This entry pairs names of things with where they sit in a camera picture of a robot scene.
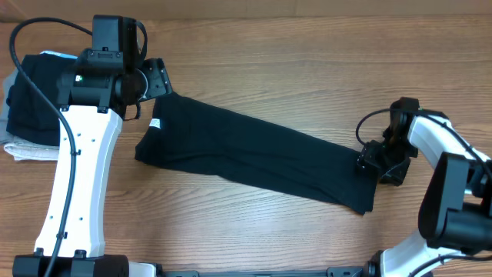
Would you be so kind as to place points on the folded light blue garment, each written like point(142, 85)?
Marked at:
point(58, 54)

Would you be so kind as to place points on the folded black garment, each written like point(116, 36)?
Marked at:
point(29, 117)

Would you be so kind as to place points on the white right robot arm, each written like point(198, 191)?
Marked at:
point(454, 221)

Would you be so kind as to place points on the black t-shirt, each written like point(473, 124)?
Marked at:
point(191, 136)

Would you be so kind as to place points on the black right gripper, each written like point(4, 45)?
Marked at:
point(368, 156)

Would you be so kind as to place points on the folded grey garment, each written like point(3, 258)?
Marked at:
point(6, 137)

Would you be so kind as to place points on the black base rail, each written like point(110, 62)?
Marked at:
point(261, 273)

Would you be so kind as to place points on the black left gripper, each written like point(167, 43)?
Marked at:
point(160, 81)

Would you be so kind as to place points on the folded beige garment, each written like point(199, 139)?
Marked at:
point(22, 150)

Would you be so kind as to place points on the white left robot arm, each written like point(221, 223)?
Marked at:
point(93, 94)

